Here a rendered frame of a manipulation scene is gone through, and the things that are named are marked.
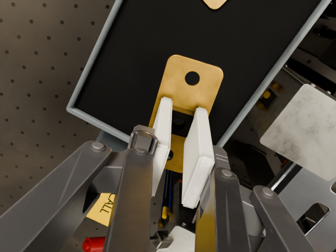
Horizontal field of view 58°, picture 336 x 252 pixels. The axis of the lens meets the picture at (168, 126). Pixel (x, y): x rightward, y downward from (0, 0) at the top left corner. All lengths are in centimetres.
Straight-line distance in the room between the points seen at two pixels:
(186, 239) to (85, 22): 51
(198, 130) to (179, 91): 4
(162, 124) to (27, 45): 67
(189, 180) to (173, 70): 8
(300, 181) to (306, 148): 17
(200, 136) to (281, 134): 20
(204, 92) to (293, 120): 16
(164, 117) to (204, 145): 3
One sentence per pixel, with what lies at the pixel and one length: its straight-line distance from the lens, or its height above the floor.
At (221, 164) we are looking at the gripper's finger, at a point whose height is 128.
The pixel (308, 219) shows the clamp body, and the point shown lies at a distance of 82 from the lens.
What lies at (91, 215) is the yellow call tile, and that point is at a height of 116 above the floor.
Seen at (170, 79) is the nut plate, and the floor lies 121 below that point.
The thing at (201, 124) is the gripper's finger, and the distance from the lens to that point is 18.
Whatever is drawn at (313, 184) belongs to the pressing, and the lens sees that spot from 54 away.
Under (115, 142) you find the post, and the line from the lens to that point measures 35.
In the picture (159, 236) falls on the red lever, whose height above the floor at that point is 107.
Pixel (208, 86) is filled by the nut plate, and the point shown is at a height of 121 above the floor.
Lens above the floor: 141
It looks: 66 degrees down
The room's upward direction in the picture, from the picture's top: 173 degrees counter-clockwise
